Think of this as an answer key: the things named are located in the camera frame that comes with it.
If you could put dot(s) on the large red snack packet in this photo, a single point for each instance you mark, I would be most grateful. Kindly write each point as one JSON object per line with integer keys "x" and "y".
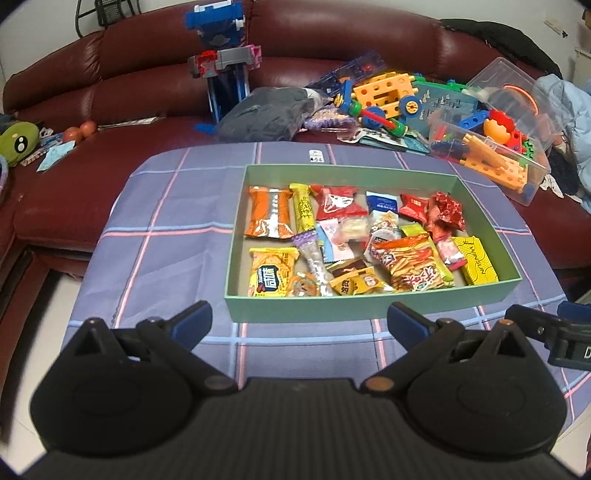
{"x": 339, "y": 203}

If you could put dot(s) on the long yellow snack bar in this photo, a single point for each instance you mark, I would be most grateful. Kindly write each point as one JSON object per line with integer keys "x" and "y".
{"x": 304, "y": 207}

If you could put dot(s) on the small pink snack packet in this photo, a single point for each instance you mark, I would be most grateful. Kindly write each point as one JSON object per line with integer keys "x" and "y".
{"x": 452, "y": 254}

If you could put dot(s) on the orange ball toy pair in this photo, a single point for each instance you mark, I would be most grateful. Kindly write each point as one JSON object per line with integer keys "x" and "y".
{"x": 78, "y": 131}

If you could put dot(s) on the yellow cracker packet blue label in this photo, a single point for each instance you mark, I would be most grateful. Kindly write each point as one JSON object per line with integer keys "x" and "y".
{"x": 272, "y": 274}

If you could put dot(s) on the clear plastic toy bin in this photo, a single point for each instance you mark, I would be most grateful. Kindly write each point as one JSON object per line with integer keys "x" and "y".
{"x": 494, "y": 152}

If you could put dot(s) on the light blue paper card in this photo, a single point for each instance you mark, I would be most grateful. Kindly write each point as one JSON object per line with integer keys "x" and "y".
{"x": 55, "y": 157}

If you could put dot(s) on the teal printed board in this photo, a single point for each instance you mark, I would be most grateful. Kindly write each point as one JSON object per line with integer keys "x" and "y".
{"x": 448, "y": 104}

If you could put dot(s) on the purple pink hoop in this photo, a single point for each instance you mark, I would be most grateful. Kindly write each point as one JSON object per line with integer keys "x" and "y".
{"x": 2, "y": 177}

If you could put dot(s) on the paper strip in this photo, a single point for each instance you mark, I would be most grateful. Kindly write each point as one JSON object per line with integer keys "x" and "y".
{"x": 127, "y": 123}

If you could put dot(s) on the toy package card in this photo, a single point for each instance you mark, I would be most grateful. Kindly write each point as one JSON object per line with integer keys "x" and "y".
{"x": 383, "y": 139}

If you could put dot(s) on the small red snack packet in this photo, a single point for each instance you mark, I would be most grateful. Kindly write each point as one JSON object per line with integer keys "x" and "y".
{"x": 413, "y": 206}

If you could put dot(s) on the purple crochet item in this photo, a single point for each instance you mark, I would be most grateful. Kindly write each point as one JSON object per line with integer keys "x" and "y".
{"x": 330, "y": 120}

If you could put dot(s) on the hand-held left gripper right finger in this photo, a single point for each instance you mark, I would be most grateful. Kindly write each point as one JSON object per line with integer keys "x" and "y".
{"x": 408, "y": 321}

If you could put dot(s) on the black garment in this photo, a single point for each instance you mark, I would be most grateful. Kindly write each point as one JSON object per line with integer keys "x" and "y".
{"x": 565, "y": 175}

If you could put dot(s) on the pink white snack packet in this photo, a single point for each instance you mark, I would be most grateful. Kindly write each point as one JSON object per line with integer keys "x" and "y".
{"x": 332, "y": 240}

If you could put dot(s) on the white paper tag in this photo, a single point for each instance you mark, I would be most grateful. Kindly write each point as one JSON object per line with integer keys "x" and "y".
{"x": 316, "y": 155}

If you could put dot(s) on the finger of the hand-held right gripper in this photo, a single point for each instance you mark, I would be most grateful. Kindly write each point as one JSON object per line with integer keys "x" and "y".
{"x": 575, "y": 309}
{"x": 531, "y": 321}

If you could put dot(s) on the blue white snack packet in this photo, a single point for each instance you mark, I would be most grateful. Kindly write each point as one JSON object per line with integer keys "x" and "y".
{"x": 383, "y": 207}

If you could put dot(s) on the orange wafer packet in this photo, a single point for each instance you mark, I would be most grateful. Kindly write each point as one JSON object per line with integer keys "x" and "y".
{"x": 270, "y": 212}

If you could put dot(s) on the purple clear candy packet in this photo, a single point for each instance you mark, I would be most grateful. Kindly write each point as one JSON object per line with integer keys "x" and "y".
{"x": 314, "y": 263}

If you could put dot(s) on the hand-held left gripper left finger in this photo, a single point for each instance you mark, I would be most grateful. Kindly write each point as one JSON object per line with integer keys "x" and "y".
{"x": 194, "y": 321}

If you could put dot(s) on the small yellow bear packet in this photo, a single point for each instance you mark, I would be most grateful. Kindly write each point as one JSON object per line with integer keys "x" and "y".
{"x": 360, "y": 284}

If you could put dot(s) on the orange building toy vehicle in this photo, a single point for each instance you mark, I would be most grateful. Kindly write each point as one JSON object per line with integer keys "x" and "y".
{"x": 383, "y": 99}

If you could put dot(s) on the clear packet white candy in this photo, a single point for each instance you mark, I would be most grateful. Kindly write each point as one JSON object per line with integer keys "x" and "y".
{"x": 354, "y": 229}

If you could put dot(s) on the dark grey bag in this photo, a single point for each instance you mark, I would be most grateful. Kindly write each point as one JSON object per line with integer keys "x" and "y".
{"x": 268, "y": 115}

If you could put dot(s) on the light blue jacket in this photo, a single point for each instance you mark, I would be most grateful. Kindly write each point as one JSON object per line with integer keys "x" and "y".
{"x": 570, "y": 115}

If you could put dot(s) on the green plush toy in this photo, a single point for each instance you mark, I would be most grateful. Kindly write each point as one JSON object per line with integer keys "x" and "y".
{"x": 18, "y": 143}

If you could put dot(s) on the dark red gold snack packet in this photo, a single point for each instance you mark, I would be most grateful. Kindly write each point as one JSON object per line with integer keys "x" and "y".
{"x": 346, "y": 266}

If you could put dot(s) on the green cardboard box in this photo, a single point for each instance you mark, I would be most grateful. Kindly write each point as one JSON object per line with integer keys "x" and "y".
{"x": 369, "y": 304}

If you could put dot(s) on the blue robot toy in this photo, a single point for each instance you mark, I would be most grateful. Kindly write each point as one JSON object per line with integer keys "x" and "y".
{"x": 226, "y": 60}

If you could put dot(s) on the dark red leather sofa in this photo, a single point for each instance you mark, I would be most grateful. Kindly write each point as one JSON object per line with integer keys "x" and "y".
{"x": 138, "y": 78}

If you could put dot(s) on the black coat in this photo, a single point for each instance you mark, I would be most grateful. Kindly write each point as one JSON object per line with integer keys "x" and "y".
{"x": 503, "y": 41}

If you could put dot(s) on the yellow snack packet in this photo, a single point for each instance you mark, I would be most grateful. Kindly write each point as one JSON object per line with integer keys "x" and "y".
{"x": 475, "y": 261}

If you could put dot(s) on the orange fries snack packet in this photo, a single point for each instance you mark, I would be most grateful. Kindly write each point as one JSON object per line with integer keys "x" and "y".
{"x": 411, "y": 265}

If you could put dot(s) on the blue checked cloth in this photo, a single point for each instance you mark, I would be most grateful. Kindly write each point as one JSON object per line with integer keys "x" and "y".
{"x": 175, "y": 230}

